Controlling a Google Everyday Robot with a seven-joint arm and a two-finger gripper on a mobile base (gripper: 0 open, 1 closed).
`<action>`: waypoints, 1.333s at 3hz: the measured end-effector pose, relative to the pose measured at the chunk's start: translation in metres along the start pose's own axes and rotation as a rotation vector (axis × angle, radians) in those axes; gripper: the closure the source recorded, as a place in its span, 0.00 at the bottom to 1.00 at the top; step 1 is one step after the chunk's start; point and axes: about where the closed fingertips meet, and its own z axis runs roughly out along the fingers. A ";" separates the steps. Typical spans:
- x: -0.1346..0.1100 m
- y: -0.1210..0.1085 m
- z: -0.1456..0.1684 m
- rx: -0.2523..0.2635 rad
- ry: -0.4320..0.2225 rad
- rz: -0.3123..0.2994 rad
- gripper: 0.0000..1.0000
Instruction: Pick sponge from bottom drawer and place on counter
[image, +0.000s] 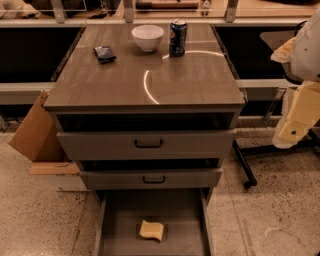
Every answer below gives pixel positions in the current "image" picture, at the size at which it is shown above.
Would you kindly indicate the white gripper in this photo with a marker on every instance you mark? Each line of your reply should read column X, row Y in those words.
column 307, row 53

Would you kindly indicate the yellow sponge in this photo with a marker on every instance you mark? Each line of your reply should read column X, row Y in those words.
column 151, row 230

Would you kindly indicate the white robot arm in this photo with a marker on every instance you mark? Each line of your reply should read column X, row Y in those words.
column 302, row 52

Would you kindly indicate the grey top drawer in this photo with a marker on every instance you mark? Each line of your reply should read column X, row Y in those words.
column 91, row 146

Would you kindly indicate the grey drawer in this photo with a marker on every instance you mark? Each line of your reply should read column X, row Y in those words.
column 91, row 146
column 165, row 222
column 132, row 179

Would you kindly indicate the grey middle drawer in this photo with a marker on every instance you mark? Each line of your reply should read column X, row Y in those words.
column 132, row 179

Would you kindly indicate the grey drawer cabinet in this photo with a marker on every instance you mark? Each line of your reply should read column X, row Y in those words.
column 142, row 91

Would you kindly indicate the grey bottom drawer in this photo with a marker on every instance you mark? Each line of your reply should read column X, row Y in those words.
column 165, row 222

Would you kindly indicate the black side table stand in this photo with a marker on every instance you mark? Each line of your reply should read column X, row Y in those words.
column 286, row 95

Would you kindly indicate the blue soda can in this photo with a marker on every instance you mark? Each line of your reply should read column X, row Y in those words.
column 178, row 34

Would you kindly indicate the white ceramic bowl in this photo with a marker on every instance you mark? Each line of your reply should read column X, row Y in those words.
column 147, row 37

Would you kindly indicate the dark snack packet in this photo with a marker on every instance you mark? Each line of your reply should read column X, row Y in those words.
column 104, row 54

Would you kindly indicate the brown cardboard box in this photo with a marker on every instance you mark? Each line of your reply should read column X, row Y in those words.
column 36, row 139

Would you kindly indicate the black top drawer handle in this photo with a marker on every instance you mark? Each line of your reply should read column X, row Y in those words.
column 148, row 144

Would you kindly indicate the black drawer handle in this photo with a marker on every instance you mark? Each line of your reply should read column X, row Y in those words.
column 148, row 144
column 153, row 179

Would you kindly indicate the black middle drawer handle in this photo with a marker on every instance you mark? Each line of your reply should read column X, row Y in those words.
column 153, row 179

